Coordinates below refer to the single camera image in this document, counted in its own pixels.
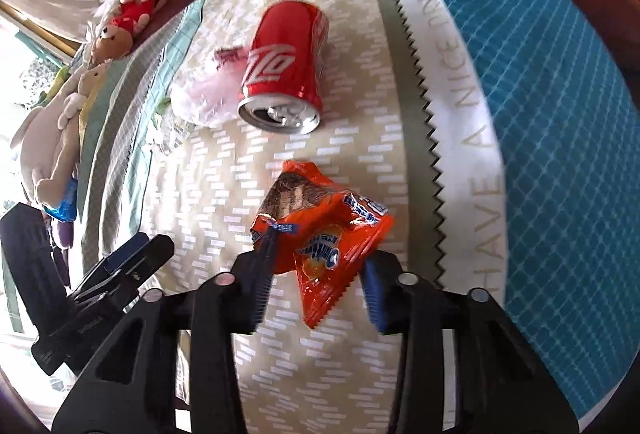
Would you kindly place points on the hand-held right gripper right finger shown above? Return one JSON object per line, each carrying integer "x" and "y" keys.
{"x": 376, "y": 296}

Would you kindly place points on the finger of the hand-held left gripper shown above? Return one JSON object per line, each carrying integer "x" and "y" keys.
{"x": 112, "y": 261}
{"x": 142, "y": 269}

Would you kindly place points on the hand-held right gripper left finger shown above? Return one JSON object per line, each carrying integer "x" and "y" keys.
{"x": 264, "y": 271}

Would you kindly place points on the orange snack packet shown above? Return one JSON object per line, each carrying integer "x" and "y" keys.
{"x": 325, "y": 239}

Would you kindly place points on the beige rabbit plush toy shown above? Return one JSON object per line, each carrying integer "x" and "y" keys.
{"x": 50, "y": 134}

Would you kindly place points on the blue patterned tablecloth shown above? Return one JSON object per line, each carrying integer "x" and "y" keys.
{"x": 350, "y": 114}

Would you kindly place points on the pink plastic bag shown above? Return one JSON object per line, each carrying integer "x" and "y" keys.
{"x": 205, "y": 94}

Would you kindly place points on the red soda can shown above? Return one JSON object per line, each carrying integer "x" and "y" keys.
{"x": 285, "y": 59}

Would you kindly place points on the brown monkey plush toy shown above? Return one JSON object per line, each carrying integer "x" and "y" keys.
{"x": 117, "y": 34}

